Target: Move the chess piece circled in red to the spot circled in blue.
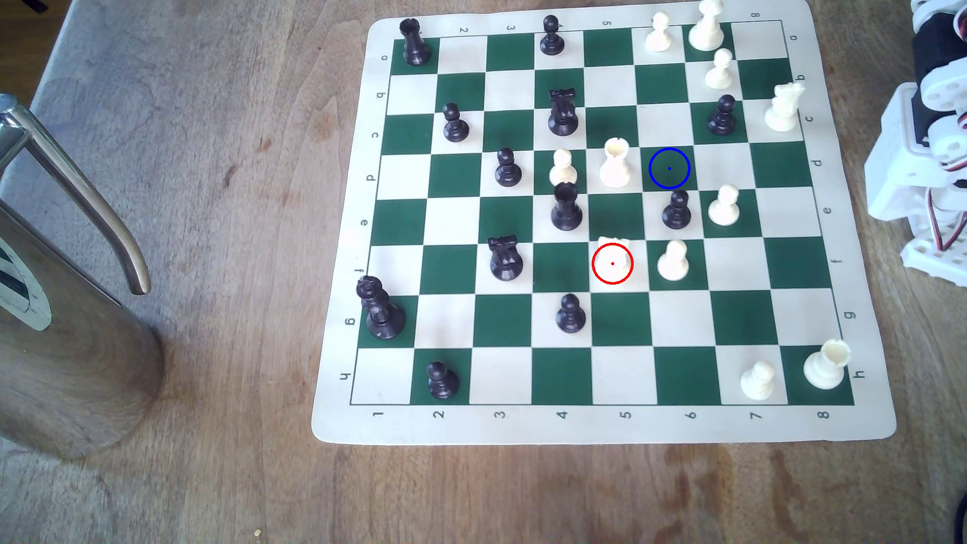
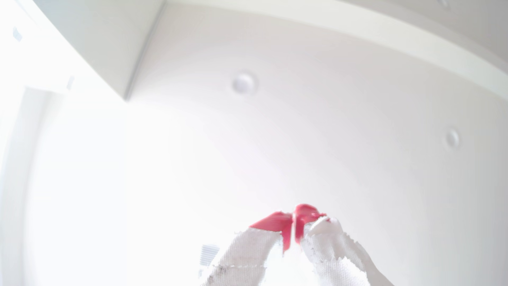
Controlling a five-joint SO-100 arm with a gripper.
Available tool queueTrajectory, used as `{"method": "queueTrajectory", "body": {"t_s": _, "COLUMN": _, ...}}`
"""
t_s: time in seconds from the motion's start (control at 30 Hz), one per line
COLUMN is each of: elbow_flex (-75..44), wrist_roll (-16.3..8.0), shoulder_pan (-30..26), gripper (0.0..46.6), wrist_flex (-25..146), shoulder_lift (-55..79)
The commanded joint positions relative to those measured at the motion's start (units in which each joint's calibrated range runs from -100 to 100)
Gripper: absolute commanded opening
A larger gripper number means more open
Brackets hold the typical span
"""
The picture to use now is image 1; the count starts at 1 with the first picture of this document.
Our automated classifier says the white chess king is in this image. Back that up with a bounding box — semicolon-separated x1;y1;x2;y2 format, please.
688;0;726;52

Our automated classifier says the black chess pawn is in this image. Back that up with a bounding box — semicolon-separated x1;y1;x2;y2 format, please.
557;294;587;334
427;361;460;400
539;14;566;56
708;94;738;137
495;148;523;187
662;189;693;231
442;103;470;143

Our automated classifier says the green and white chess mat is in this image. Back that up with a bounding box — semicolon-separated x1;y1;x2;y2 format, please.
311;0;897;445

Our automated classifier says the white chess pawn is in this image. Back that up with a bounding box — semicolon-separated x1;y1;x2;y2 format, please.
708;184;741;227
657;239;690;282
705;48;735;91
549;149;579;187
739;360;777;401
645;11;674;53

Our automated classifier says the white chess rook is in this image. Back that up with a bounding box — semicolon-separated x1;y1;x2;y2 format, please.
600;138;633;189
803;339;852;391

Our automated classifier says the black queen left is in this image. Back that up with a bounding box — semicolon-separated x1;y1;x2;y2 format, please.
356;276;406;339

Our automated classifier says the black chess rook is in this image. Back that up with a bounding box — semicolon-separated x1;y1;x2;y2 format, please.
550;182;584;231
398;18;432;66

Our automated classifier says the black chess knight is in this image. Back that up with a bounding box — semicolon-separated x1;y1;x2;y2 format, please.
488;235;524;282
547;88;580;137

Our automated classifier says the stainless steel pitcher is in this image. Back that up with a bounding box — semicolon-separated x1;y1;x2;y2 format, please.
0;94;166;460

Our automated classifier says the white chess knight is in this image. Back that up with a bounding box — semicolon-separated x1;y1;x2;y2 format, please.
765;82;806;133
591;236;634;286

